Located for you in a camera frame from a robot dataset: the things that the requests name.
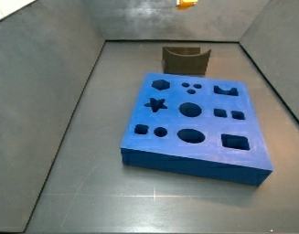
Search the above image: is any black arch fixture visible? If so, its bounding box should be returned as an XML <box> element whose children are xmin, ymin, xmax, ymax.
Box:
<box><xmin>162</xmin><ymin>47</ymin><xmax>211</xmax><ymax>75</ymax></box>

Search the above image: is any yellow arch block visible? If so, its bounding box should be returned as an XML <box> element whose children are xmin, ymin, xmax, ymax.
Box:
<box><xmin>176</xmin><ymin>0</ymin><xmax>197</xmax><ymax>10</ymax></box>

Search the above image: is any blue foam shape board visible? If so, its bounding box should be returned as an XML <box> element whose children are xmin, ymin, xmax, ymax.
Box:
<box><xmin>121</xmin><ymin>73</ymin><xmax>273</xmax><ymax>186</ymax></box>

